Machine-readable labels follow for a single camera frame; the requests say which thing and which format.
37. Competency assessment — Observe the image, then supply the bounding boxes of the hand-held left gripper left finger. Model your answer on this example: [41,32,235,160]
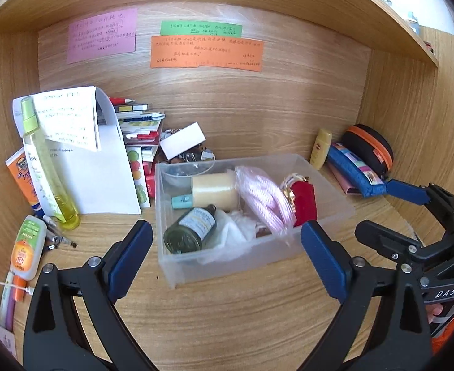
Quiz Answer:
[23,220,160,371]

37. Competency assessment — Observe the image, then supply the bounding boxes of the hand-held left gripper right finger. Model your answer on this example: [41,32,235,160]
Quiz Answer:
[300,220,432,371]

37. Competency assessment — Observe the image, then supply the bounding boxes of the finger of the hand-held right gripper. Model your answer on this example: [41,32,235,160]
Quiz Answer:
[354,220,454,269]
[385,180,454,236]

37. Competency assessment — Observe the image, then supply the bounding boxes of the green glass bottle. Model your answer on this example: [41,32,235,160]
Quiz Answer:
[163,204,218,255]

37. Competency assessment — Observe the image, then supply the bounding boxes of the red gold pouch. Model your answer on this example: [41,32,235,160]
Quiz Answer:
[281,174,317,228]

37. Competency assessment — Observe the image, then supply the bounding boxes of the small teal tube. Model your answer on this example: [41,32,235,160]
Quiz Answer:
[171,194,194,209]

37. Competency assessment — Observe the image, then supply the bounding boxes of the pink rope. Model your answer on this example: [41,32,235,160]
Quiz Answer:
[235,165,297,236]

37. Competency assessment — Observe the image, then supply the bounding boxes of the clear plastic bin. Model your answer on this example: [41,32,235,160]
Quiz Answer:
[154,153,356,290]

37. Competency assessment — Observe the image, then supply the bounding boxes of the person's right forearm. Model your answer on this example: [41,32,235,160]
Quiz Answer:
[430,305,454,356]

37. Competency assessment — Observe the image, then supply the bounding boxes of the wooden desktop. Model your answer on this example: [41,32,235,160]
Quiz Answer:
[0,155,454,371]

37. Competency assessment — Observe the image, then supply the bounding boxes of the person's right hand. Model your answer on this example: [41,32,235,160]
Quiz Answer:
[425,302,444,323]

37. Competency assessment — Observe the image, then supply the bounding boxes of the blue pencil case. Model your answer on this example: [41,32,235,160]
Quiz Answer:
[325,142,388,199]

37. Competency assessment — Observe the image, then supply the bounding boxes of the black case with orange zipper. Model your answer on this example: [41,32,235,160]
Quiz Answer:
[340,124,395,180]

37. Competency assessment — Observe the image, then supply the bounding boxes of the pink wallet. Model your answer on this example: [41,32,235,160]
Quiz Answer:
[326,160,363,196]

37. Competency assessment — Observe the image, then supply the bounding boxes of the small red box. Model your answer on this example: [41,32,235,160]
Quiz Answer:
[144,160,158,199]

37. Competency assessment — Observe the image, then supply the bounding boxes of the fruit printed card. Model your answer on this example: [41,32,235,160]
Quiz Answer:
[126,145,151,207]

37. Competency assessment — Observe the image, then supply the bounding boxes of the white folded paper stand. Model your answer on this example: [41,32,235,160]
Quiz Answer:
[12,86,142,215]

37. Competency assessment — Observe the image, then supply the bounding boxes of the silver pen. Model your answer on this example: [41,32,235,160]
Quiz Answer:
[41,214,63,236]

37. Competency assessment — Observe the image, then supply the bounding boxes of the small yellow bottle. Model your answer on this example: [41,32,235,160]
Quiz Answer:
[309,128,333,171]

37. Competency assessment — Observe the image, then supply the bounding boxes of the glass bowl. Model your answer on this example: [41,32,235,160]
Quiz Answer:
[161,160,216,188]

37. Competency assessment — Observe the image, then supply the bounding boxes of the white cloth pouch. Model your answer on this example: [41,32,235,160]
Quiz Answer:
[198,207,266,265]

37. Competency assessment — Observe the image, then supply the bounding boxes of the white bottle with orange label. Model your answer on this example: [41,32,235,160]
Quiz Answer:
[10,215,47,281]

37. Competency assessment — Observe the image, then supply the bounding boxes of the pastel marker pens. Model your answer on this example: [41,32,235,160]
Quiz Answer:
[0,272,28,331]

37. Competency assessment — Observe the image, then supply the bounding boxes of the yellow spray bottle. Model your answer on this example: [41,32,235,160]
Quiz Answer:
[20,96,81,230]

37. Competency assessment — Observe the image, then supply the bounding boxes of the white rectangular box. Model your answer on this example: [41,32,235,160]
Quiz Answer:
[160,122,206,159]

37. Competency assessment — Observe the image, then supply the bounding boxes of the stack of booklets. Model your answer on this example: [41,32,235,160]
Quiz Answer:
[109,96,166,147]

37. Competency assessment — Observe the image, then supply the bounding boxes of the orange sunscreen tube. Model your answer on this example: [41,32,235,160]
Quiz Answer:
[6,147,47,217]

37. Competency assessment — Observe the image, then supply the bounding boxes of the handwritten white paper sheet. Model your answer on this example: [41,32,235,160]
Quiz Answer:
[31,87,102,152]

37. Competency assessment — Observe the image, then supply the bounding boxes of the orange paper note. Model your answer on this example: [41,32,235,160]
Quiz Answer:
[150,36,265,73]

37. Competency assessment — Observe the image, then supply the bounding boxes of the pink paper note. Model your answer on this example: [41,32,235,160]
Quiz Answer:
[66,8,138,64]

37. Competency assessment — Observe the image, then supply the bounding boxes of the green paper note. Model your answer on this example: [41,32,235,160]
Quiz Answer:
[160,20,243,36]

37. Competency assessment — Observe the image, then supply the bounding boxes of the pile of keychains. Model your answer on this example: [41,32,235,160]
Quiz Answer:
[161,127,217,163]

